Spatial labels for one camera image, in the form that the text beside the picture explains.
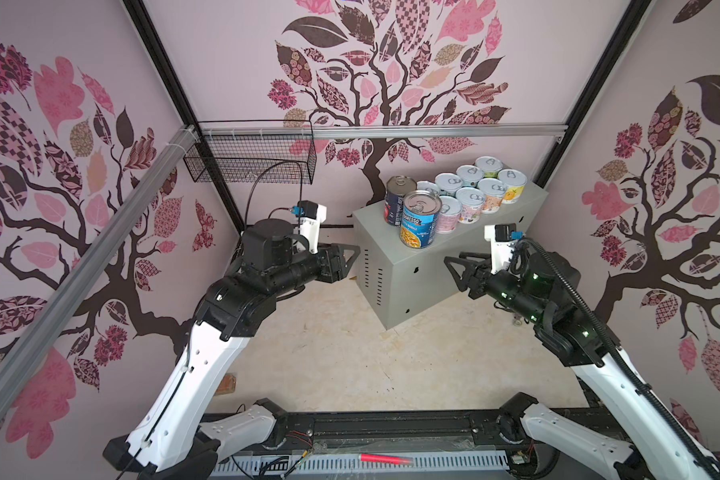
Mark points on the grey blue label can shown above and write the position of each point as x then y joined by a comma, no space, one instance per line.
429,186

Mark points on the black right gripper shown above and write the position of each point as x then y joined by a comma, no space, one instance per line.
473,271

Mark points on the red pen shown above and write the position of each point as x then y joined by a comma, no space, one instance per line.
385,459

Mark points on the pink orange label can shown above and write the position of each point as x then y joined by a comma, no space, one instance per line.
472,201

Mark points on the blue Progresso soup can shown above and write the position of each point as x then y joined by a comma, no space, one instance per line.
421,209

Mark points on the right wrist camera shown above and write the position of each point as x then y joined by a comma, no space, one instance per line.
502,239

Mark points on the aluminium rail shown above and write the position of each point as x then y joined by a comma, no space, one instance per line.
361,132
21,361

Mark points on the orange plastic package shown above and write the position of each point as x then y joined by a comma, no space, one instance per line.
227,385

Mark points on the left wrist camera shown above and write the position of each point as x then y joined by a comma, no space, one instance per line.
310,216

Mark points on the teal white label can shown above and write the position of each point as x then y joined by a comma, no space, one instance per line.
470,175

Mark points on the aluminium rail back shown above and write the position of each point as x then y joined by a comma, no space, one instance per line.
361,132

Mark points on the aluminium rail left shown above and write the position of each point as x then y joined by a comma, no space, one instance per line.
21,361

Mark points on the green label can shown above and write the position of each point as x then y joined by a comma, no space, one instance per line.
489,165

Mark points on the dark grey label can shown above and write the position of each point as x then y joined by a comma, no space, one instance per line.
397,187

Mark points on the yellow label can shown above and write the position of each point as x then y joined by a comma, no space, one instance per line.
515,182

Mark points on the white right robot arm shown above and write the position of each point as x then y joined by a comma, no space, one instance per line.
657,445

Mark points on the white slotted cable duct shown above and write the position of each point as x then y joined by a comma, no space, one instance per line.
355,464

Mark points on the light blue label can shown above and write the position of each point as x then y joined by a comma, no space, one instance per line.
448,183

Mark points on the orange red label can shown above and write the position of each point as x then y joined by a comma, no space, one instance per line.
494,191

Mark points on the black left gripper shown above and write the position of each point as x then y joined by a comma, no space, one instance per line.
333,268

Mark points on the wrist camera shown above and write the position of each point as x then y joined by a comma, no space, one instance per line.
502,239
310,216

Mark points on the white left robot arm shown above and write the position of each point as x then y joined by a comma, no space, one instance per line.
173,441

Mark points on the black wire basket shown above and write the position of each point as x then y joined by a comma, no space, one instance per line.
243,151

